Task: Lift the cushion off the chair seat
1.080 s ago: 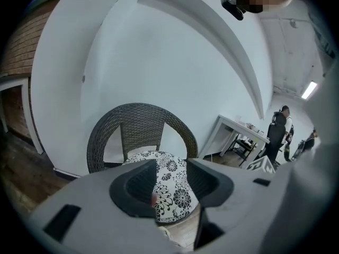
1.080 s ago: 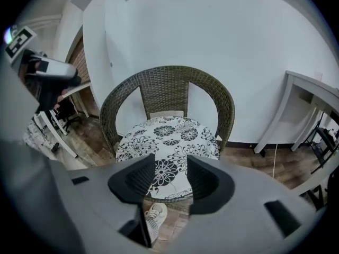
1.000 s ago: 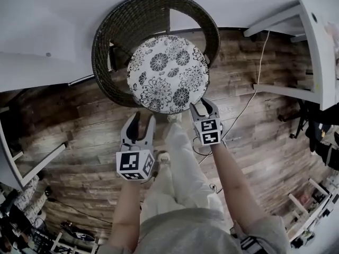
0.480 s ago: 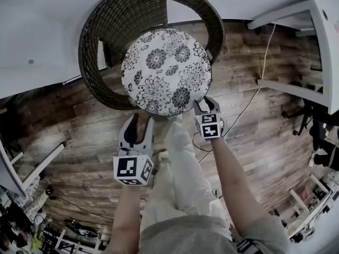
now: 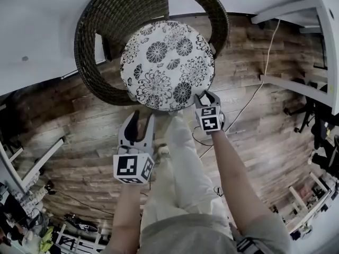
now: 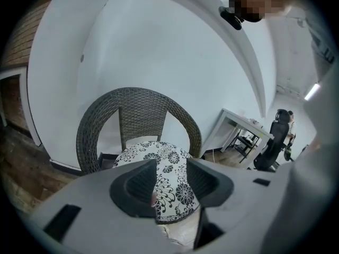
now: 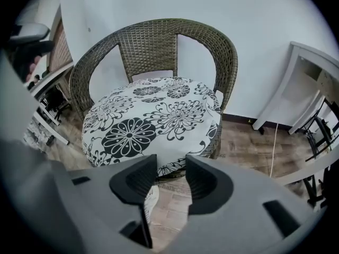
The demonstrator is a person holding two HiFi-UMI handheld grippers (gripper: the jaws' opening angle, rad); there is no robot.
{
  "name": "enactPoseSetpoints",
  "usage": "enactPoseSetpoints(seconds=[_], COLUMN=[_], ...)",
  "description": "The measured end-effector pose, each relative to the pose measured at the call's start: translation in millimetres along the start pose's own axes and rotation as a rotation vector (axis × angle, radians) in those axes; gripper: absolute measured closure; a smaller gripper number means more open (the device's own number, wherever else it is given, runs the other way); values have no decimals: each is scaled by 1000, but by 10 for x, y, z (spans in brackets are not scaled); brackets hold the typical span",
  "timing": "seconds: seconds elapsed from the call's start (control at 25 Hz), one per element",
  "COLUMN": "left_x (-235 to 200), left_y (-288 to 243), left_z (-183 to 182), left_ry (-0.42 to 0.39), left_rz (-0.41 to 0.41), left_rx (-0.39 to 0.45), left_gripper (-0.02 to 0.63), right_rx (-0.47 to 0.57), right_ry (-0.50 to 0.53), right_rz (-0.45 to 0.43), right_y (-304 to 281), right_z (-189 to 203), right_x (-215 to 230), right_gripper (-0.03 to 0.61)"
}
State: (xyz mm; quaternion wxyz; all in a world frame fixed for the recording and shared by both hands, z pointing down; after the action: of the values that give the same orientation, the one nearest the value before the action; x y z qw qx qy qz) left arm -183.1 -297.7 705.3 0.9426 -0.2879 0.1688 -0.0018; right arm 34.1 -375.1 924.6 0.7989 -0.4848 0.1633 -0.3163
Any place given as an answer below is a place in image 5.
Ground yellow green cloth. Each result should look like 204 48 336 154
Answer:
39 225 55 251

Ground person's right forearm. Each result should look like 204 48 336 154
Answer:
210 129 266 238

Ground thin grey floor cable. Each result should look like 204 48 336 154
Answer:
192 80 265 159

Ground black shoe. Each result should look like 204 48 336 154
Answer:
64 212 99 233

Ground dark woven wicker chair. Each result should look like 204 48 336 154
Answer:
74 0 230 107

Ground white desk frame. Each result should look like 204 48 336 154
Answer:
250 0 339 115

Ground black white waist strap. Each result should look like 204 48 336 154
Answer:
235 235 263 254

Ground person's grey shirt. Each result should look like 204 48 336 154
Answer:
137 212 292 254

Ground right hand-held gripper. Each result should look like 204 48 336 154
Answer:
194 89 226 135

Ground white slatted rack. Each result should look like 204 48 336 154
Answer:
51 223 110 254

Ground black thin floor cable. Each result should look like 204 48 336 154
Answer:
45 188 115 217

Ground white shelf unit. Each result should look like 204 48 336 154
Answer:
0 134 66 193

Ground person's white trousers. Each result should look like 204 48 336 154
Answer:
140 114 231 238

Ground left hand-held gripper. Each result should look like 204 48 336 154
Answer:
113 110 156 186

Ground person's left forearm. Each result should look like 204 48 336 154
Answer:
101 183 145 254

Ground black office chair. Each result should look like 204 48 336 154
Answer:
283 77 339 172

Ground light wooden frame rack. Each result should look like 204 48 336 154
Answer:
280 171 335 234

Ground person's light slipper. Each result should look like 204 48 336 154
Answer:
155 143 171 162

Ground white black floral round cushion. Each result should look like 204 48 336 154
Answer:
119 20 216 113

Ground cream hanging cable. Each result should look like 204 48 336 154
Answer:
260 18 281 76

